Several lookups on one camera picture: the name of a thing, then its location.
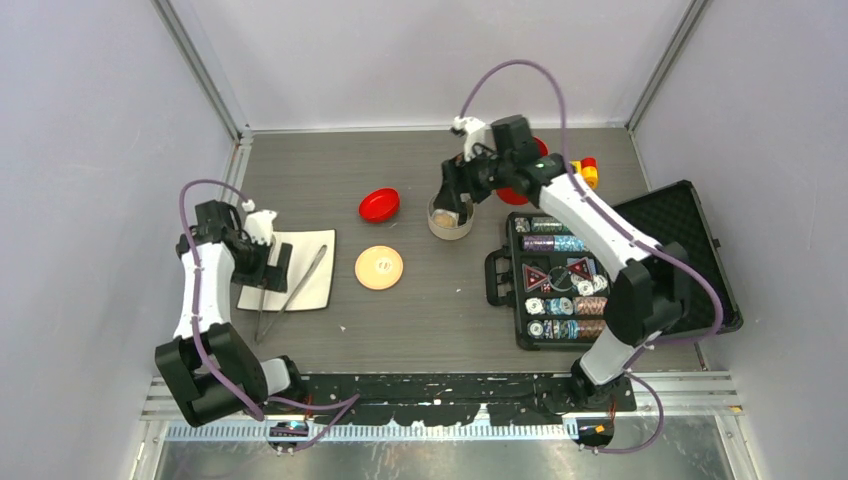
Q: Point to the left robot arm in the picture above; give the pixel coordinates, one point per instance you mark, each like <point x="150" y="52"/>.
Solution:
<point x="209" y="369"/>

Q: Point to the yellow tape measure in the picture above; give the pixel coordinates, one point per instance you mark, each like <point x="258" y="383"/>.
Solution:
<point x="587" y="168"/>

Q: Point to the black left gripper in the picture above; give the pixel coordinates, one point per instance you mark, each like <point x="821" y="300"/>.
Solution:
<point x="274" y="275"/>

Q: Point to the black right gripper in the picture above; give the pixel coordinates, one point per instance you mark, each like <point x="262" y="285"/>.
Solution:
<point x="457" y="180"/>

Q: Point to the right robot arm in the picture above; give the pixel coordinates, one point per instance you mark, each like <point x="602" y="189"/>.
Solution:
<point x="650" y="290"/>

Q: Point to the steel round lunch container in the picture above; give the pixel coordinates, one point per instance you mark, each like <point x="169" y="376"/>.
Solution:
<point x="465" y="221"/>

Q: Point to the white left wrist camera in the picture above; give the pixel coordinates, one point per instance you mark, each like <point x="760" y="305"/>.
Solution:
<point x="258" y="223"/>

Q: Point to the beige bun food piece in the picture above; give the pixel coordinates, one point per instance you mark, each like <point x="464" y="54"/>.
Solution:
<point x="444" y="219"/>

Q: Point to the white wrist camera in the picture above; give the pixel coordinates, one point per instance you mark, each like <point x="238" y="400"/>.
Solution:
<point x="258" y="223"/>
<point x="472" y="130"/>

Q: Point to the white square plate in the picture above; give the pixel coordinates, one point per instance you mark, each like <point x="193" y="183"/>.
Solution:
<point x="316" y="293"/>

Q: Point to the aluminium frame rail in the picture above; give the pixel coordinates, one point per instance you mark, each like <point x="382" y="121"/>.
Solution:
<point x="350" y="408"/>

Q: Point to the metal tongs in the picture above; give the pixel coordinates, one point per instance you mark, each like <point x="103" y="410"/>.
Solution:
<point x="263" y="329"/>

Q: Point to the red tall cup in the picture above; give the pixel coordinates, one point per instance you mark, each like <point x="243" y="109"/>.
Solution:
<point x="510" y="196"/>

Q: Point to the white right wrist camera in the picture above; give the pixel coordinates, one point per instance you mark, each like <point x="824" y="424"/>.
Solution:
<point x="472" y="130"/>

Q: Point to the red round lid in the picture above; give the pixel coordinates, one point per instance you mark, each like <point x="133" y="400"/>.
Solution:
<point x="380" y="205"/>

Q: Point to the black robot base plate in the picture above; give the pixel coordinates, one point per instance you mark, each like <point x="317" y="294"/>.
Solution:
<point x="509" y="399"/>

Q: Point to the black poker chip case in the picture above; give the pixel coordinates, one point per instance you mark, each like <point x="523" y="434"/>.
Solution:
<point x="557" y="289"/>

